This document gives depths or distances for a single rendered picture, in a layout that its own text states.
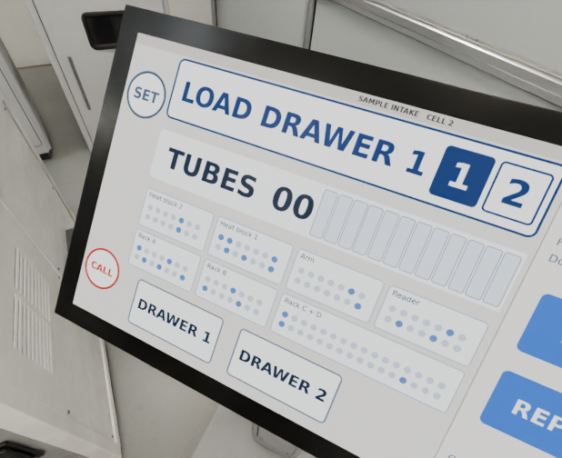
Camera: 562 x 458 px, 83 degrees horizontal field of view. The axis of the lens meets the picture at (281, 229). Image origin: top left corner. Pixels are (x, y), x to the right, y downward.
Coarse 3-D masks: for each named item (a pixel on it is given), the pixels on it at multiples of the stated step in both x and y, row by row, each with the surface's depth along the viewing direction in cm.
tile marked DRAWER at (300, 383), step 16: (240, 336) 28; (256, 336) 27; (240, 352) 28; (256, 352) 27; (272, 352) 27; (288, 352) 27; (240, 368) 28; (256, 368) 28; (272, 368) 27; (288, 368) 27; (304, 368) 26; (320, 368) 26; (256, 384) 28; (272, 384) 27; (288, 384) 27; (304, 384) 26; (320, 384) 26; (336, 384) 26; (288, 400) 27; (304, 400) 27; (320, 400) 26; (320, 416) 26
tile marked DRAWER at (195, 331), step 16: (144, 288) 30; (160, 288) 30; (144, 304) 30; (160, 304) 30; (176, 304) 29; (192, 304) 29; (128, 320) 31; (144, 320) 30; (160, 320) 30; (176, 320) 29; (192, 320) 29; (208, 320) 28; (224, 320) 28; (160, 336) 30; (176, 336) 29; (192, 336) 29; (208, 336) 29; (192, 352) 29; (208, 352) 29
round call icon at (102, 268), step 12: (96, 252) 31; (108, 252) 31; (84, 264) 32; (96, 264) 31; (108, 264) 31; (120, 264) 30; (84, 276) 32; (96, 276) 31; (108, 276) 31; (96, 288) 32; (108, 288) 31
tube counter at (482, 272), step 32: (288, 192) 26; (320, 192) 25; (288, 224) 26; (320, 224) 25; (352, 224) 24; (384, 224) 24; (416, 224) 23; (384, 256) 24; (416, 256) 23; (448, 256) 23; (480, 256) 22; (512, 256) 22; (448, 288) 23; (480, 288) 22
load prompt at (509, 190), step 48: (192, 96) 27; (240, 96) 26; (288, 96) 25; (288, 144) 25; (336, 144) 24; (384, 144) 23; (432, 144) 22; (480, 144) 22; (432, 192) 23; (480, 192) 22; (528, 192) 21
